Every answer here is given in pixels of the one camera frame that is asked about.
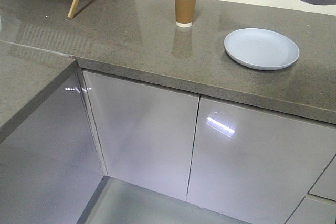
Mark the brown paper cup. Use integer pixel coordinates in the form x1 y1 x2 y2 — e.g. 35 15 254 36
175 0 196 28

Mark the light blue plate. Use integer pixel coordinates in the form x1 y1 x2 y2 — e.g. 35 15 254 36
224 28 300 71

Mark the glossy cabinet door middle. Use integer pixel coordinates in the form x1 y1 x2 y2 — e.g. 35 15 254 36
83 70 199 200

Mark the glossy cabinet door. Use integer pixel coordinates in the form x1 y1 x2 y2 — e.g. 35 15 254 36
187 98 335 223
83 70 199 200

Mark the glossy cabinet door right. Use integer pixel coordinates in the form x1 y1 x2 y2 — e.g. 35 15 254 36
187 98 335 223

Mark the grey cabinet door right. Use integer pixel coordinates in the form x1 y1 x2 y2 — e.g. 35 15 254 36
1 74 103 223

